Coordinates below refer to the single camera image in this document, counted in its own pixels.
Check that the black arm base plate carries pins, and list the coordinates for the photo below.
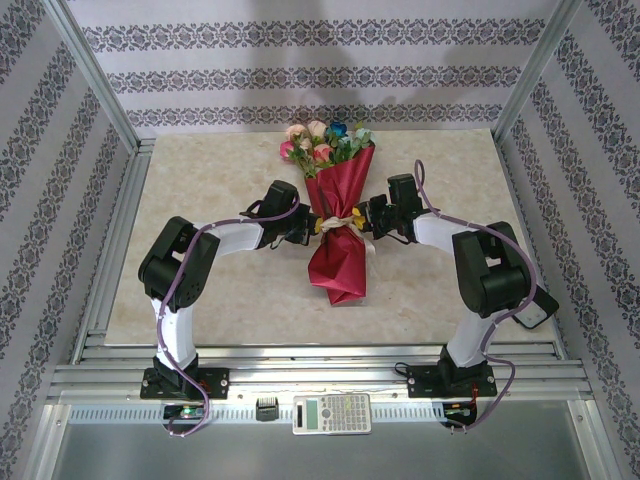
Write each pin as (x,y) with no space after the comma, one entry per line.
(425,382)
(217,382)

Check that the beige ribbon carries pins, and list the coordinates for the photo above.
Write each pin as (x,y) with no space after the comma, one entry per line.
(336,223)

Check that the magenta fake rose stem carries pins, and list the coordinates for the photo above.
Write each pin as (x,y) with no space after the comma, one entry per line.
(286,149)

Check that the perforated metal strip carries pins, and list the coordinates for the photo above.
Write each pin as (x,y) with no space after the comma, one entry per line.
(125,413)

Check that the grey scientific calculator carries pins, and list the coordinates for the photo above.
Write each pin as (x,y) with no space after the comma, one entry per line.
(332,414)

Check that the light blue fake flower stem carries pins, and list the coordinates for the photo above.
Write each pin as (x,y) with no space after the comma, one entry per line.
(364,136)

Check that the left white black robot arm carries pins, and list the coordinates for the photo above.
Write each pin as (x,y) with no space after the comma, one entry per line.
(155,270)

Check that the red and maroon wrapping paper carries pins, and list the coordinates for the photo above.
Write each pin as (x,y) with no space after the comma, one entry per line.
(340,190)

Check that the wide aluminium mounting rail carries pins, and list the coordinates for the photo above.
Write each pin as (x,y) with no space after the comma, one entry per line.
(320,370)

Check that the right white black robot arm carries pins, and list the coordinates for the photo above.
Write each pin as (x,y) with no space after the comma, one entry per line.
(490,275)

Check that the peach fake flower stem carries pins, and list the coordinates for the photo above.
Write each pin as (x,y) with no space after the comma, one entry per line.
(297,131)

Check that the small circuit board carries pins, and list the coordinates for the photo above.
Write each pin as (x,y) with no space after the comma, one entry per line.
(457,411)
(185,412)

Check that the aluminium frame post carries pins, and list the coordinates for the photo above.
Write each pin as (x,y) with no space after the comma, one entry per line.
(537,75)
(98,75)

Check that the small black clip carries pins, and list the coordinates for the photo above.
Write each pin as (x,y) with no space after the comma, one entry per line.
(266,410)

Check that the grey metal panel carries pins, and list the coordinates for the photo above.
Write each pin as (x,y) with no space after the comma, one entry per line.
(320,455)

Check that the aluminium side rail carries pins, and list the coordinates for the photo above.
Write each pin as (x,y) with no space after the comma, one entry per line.
(509,165)
(131,175)

